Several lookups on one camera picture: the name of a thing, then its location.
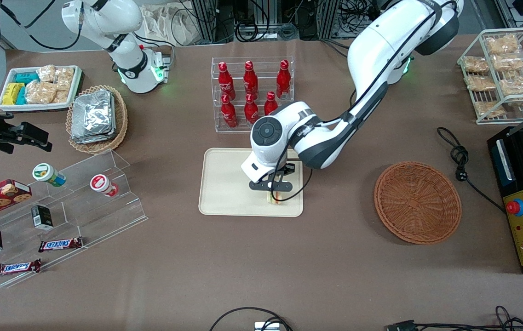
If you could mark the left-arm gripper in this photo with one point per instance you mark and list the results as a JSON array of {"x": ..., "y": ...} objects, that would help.
[{"x": 290, "y": 168}]

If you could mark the sandwich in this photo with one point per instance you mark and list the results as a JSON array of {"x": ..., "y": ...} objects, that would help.
[{"x": 274, "y": 197}]

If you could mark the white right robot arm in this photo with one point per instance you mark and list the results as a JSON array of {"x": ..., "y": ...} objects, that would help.
[{"x": 105, "y": 18}]

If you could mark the white rectangular snack tray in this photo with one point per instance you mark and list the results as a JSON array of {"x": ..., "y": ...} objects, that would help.
[{"x": 36, "y": 108}]

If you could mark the beige plastic tray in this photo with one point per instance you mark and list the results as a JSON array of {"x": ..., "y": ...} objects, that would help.
[{"x": 224, "y": 184}]

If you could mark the foil-wrapped sandwich packet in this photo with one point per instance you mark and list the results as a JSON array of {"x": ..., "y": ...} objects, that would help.
[
  {"x": 91, "y": 140},
  {"x": 93, "y": 112}
]

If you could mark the tan wicker basket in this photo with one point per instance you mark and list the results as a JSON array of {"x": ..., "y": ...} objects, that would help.
[{"x": 122, "y": 116}]

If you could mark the brown round wicker basket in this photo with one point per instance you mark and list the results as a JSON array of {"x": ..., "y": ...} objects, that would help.
[{"x": 417, "y": 202}]

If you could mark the teal snack packet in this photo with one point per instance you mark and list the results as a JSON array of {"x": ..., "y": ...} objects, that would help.
[
  {"x": 21, "y": 96},
  {"x": 26, "y": 77}
]

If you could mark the yellow snack packet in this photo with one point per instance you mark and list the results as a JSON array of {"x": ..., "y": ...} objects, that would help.
[{"x": 11, "y": 93}]

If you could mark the clear bag of crackers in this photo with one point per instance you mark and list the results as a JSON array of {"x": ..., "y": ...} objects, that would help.
[
  {"x": 64, "y": 77},
  {"x": 62, "y": 96},
  {"x": 40, "y": 93},
  {"x": 46, "y": 72}
]

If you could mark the green sunflower lidded cup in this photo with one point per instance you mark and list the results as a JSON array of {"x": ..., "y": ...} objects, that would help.
[{"x": 47, "y": 174}]

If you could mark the red cola bottle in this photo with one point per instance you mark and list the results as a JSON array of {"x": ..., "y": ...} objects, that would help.
[
  {"x": 228, "y": 113},
  {"x": 226, "y": 79},
  {"x": 250, "y": 110},
  {"x": 250, "y": 78},
  {"x": 283, "y": 78},
  {"x": 270, "y": 105}
]

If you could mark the dark green box with barcode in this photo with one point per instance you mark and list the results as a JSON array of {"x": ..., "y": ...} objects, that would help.
[{"x": 42, "y": 217}]

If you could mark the clear acrylic stepped shelf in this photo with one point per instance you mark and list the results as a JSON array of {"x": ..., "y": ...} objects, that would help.
[{"x": 82, "y": 207}]

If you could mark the red lidded yogurt cup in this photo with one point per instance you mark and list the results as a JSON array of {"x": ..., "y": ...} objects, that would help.
[{"x": 102, "y": 185}]

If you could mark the clear acrylic bottle rack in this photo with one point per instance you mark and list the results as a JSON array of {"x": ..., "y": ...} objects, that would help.
[{"x": 268, "y": 64}]

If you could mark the Snickers chocolate bar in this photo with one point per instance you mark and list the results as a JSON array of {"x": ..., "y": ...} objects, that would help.
[
  {"x": 17, "y": 267},
  {"x": 61, "y": 244}
]

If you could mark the small white device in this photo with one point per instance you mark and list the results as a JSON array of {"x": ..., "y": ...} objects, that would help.
[{"x": 267, "y": 326}]

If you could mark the white cloth bag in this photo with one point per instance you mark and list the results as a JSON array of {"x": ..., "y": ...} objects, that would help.
[{"x": 169, "y": 23}]

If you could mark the clear bag of pastry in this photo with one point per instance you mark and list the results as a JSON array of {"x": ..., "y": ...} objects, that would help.
[
  {"x": 479, "y": 83},
  {"x": 489, "y": 108},
  {"x": 502, "y": 44},
  {"x": 519, "y": 85},
  {"x": 475, "y": 64},
  {"x": 510, "y": 62}
]

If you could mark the aluminium frame rack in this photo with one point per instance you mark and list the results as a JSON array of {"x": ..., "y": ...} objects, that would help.
[{"x": 206, "y": 20}]

